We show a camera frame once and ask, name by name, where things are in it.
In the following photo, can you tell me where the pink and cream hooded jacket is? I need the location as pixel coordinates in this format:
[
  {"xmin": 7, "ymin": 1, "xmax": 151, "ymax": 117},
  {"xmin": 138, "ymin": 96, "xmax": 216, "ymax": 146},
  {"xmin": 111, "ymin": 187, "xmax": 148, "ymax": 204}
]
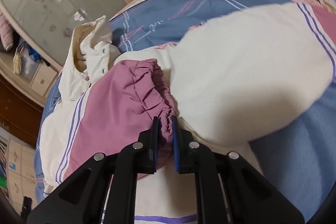
[{"xmin": 39, "ymin": 2, "xmax": 335, "ymax": 223}]

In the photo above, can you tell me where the blue striped bed sheet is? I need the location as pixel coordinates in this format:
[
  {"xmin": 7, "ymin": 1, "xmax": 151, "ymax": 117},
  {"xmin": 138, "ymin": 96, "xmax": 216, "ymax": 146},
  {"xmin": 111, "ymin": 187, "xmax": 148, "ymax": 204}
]
[{"xmin": 34, "ymin": 0, "xmax": 335, "ymax": 221}]

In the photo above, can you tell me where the light wooden side cabinet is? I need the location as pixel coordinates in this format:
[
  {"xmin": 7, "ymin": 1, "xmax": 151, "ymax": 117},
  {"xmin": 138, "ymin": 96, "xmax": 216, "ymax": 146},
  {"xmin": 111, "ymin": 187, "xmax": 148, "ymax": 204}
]
[{"xmin": 1, "ymin": 128, "xmax": 38, "ymax": 213}]

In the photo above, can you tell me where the brown wooden door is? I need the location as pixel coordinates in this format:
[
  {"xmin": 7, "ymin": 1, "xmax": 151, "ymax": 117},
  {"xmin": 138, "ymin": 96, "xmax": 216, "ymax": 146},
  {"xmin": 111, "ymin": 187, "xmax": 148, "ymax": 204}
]
[{"xmin": 0, "ymin": 77, "xmax": 43, "ymax": 147}]

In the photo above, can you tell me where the clear plastic storage box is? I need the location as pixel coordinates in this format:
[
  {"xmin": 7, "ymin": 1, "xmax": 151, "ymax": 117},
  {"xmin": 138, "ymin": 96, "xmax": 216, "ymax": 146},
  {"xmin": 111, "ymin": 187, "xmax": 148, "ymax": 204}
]
[{"xmin": 20, "ymin": 46, "xmax": 42, "ymax": 81}]

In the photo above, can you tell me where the blue garment in wardrobe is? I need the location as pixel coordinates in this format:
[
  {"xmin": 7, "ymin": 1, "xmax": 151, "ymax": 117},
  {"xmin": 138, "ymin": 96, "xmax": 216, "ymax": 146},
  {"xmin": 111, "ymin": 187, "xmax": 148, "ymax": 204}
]
[{"xmin": 28, "ymin": 46, "xmax": 42, "ymax": 62}]

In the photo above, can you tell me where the beige crumpled cloth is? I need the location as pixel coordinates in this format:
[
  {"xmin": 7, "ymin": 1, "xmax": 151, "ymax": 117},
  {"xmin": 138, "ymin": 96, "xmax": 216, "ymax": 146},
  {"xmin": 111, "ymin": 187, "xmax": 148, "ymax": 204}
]
[{"xmin": 13, "ymin": 46, "xmax": 24, "ymax": 75}]

